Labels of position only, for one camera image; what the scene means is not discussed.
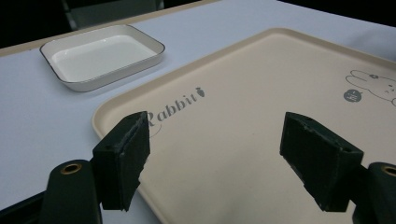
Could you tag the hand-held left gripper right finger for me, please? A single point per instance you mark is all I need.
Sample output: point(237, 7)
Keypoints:
point(317, 161)

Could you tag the white rectangular dish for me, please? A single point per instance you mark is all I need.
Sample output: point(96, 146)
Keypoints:
point(101, 57)

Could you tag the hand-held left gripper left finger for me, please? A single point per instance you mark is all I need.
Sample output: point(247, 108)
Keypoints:
point(124, 161)

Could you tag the beige tray with rabbit print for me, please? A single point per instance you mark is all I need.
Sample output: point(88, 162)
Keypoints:
point(249, 124)

